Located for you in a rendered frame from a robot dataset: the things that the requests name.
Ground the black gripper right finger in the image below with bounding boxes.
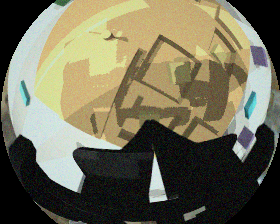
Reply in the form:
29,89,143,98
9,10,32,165
150,119,237,199

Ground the teal square block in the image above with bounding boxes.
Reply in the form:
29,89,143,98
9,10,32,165
244,91,256,119

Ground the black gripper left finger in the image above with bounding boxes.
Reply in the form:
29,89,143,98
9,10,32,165
72,119,154,194

